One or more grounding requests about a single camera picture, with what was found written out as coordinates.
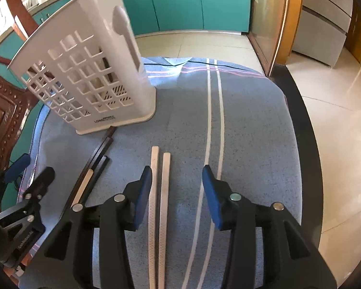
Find grey refrigerator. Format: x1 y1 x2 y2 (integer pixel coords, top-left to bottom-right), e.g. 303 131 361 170
292 0 353 66

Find teal kitchen cabinets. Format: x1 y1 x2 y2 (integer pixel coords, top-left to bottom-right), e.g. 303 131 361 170
0 0 252 205

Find carved wooden chair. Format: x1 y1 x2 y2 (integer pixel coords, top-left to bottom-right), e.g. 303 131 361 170
0 0 38 170

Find wooden glass door frame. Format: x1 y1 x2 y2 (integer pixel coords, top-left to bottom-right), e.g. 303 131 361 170
248 0 303 76

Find cream short chopstick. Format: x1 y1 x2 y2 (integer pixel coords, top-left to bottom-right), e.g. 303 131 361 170
71 169 94 206

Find black chopstick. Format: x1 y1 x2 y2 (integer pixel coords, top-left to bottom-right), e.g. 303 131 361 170
79 155 109 204

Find white textured chopstick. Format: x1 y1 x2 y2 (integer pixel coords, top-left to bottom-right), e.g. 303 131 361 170
148 146 160 289
158 152 171 289

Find white plastic utensil basket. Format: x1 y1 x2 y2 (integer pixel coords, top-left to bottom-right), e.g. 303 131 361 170
9 0 156 134

